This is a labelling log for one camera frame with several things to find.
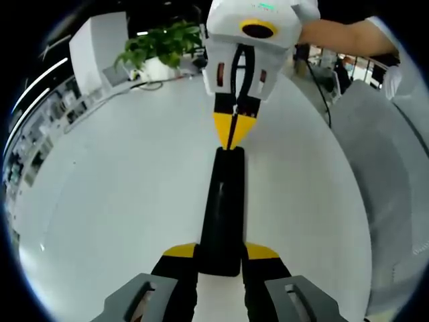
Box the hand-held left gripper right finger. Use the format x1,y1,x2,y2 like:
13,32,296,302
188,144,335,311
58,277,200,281
241,243,349,322

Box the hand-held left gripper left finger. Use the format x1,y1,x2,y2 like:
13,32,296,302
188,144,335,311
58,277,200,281
90,243,199,322

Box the black remote control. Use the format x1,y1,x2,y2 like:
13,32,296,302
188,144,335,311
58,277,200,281
197,146,247,278

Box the person's right hand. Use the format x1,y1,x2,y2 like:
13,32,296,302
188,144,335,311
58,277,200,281
294,0,321,34

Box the potted green plant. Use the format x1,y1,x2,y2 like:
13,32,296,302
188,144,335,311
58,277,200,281
113,19,206,82

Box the grey laptop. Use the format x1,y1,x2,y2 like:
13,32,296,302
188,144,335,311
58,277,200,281
102,63,130,89

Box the white pillar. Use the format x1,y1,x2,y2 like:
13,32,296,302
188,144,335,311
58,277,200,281
68,11,131,92

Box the person's white shirt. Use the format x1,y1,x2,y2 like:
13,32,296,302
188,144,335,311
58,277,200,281
365,15,403,101

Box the office display shelving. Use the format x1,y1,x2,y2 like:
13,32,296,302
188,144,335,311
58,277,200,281
3,75,111,202

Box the white ceiling light strip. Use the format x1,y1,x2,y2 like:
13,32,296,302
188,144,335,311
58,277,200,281
11,56,70,115
3,87,51,158

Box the white charging cable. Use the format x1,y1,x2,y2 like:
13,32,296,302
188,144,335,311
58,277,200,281
65,79,164,133

